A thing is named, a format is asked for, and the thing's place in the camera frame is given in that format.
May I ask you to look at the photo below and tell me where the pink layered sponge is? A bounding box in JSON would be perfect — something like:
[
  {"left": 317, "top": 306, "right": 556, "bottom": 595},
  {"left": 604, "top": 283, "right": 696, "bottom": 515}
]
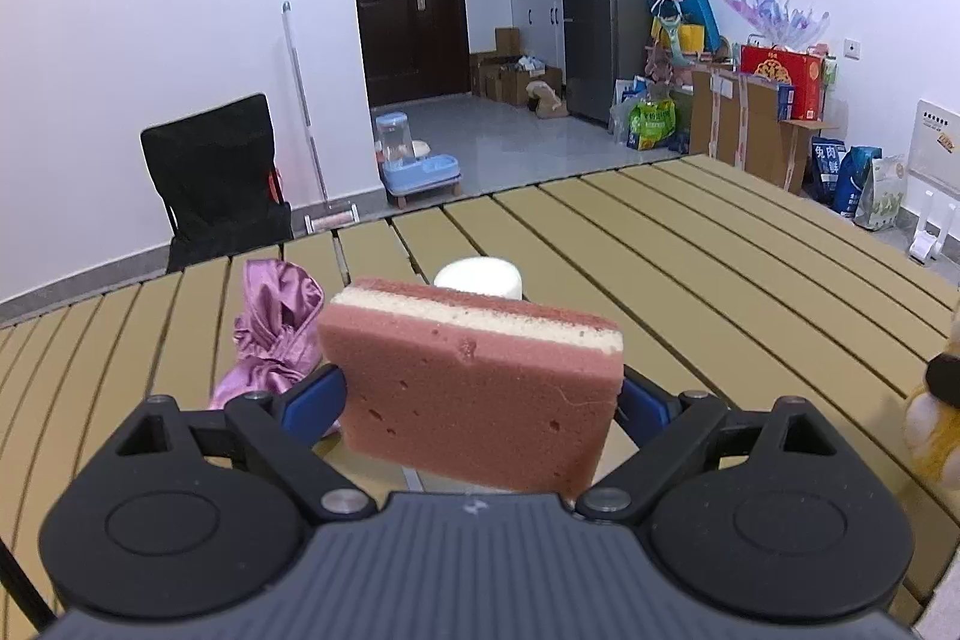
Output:
[{"left": 317, "top": 278, "right": 625, "bottom": 498}]

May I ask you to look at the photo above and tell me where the yellow alpaca plush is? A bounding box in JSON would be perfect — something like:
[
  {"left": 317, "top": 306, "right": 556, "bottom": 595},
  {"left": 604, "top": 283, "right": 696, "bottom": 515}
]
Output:
[{"left": 903, "top": 312, "right": 960, "bottom": 491}]

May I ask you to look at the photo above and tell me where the pink satin pouch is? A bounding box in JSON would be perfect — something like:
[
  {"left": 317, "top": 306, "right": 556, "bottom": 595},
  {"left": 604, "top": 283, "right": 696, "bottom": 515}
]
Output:
[{"left": 208, "top": 259, "right": 325, "bottom": 409}]

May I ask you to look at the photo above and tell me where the tan folding slat table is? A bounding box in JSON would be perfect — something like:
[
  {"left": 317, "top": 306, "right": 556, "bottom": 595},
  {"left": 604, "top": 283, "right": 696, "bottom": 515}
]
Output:
[{"left": 2, "top": 156, "right": 958, "bottom": 620}]

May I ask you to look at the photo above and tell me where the white tape roll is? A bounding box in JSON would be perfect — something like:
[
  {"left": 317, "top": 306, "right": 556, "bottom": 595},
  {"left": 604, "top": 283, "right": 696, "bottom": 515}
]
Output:
[{"left": 433, "top": 257, "right": 524, "bottom": 301}]

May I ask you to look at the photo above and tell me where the black folding chair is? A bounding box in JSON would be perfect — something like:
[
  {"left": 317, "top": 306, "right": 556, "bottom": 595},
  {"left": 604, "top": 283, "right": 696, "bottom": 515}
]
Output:
[{"left": 140, "top": 94, "right": 293, "bottom": 273}]

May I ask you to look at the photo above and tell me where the blue pet water feeder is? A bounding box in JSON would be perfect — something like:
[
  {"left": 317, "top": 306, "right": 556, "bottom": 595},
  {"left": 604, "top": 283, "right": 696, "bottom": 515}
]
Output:
[{"left": 374, "top": 112, "right": 462, "bottom": 208}]

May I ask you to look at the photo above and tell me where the green snack bag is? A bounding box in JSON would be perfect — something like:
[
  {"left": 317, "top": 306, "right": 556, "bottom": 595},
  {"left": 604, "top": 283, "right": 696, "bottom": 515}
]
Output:
[{"left": 626, "top": 94, "right": 677, "bottom": 151}]

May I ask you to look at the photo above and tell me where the blue pet food bag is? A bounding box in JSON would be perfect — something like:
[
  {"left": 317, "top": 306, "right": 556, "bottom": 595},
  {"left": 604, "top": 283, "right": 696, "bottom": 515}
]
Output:
[{"left": 807, "top": 136, "right": 882, "bottom": 218}]

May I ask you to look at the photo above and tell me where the brown cardboard box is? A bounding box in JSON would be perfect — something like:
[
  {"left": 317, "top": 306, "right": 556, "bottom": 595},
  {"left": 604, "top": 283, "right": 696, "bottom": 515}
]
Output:
[{"left": 690, "top": 67, "right": 825, "bottom": 193}]

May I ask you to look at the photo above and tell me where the red gift box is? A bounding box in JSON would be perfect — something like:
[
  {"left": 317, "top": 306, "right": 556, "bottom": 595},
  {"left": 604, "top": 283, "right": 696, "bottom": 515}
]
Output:
[{"left": 740, "top": 46, "right": 825, "bottom": 122}]

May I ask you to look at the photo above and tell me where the purple feather decoration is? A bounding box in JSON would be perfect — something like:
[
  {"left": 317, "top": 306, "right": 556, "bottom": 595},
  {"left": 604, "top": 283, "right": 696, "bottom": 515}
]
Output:
[{"left": 721, "top": 0, "right": 830, "bottom": 50}]

